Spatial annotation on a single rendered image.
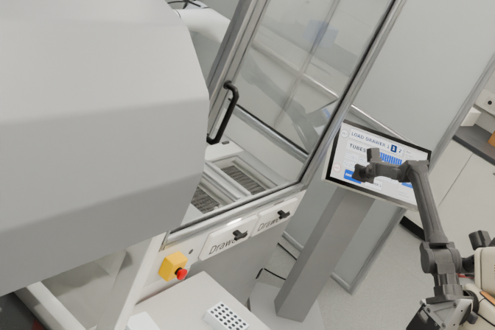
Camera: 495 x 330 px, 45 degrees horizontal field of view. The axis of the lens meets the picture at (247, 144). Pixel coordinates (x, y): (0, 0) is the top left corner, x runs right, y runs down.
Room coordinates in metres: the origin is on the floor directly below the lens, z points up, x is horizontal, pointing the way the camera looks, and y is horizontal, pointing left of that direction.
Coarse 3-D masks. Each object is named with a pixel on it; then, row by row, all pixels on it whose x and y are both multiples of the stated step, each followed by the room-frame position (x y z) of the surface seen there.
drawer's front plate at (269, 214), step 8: (288, 200) 2.21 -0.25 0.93; (296, 200) 2.25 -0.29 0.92; (272, 208) 2.09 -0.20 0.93; (280, 208) 2.14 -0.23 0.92; (288, 208) 2.21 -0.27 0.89; (264, 216) 2.03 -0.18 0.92; (272, 216) 2.10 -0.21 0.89; (288, 216) 2.25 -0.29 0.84; (256, 224) 2.01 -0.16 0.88; (264, 224) 2.07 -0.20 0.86; (272, 224) 2.14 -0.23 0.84; (256, 232) 2.03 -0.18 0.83
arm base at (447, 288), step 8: (440, 280) 1.58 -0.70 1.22; (448, 280) 1.58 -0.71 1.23; (456, 280) 1.59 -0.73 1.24; (440, 288) 1.56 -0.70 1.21; (448, 288) 1.56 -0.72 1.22; (456, 288) 1.56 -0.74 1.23; (440, 296) 1.53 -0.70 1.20; (448, 296) 1.52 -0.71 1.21; (456, 296) 1.54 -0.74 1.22; (464, 296) 1.56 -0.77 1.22
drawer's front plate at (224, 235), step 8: (232, 224) 1.86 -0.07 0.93; (240, 224) 1.88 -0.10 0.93; (248, 224) 1.93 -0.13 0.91; (216, 232) 1.76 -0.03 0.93; (224, 232) 1.78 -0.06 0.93; (232, 232) 1.84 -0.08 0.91; (248, 232) 1.97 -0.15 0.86; (208, 240) 1.73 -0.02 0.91; (216, 240) 1.76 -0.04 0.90; (224, 240) 1.81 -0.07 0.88; (232, 240) 1.87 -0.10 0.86; (240, 240) 1.93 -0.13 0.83; (208, 248) 1.73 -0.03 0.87; (216, 248) 1.78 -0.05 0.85; (224, 248) 1.84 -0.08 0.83; (200, 256) 1.73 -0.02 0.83; (208, 256) 1.76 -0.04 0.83
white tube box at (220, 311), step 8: (216, 304) 1.57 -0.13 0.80; (224, 304) 1.59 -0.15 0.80; (208, 312) 1.52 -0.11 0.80; (216, 312) 1.54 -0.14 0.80; (224, 312) 1.56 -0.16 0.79; (232, 312) 1.57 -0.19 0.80; (208, 320) 1.52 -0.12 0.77; (216, 320) 1.51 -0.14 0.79; (224, 320) 1.52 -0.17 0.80; (232, 320) 1.53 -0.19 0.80; (240, 320) 1.56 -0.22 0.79; (216, 328) 1.50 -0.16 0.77; (224, 328) 1.49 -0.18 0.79; (232, 328) 1.50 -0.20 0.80; (240, 328) 1.52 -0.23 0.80
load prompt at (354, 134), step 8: (352, 128) 2.70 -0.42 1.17; (352, 136) 2.67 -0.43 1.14; (360, 136) 2.69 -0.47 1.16; (368, 136) 2.71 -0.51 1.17; (368, 144) 2.69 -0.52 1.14; (376, 144) 2.71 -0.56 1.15; (384, 144) 2.73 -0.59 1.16; (392, 144) 2.75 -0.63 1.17; (392, 152) 2.73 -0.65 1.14; (400, 152) 2.75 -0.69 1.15
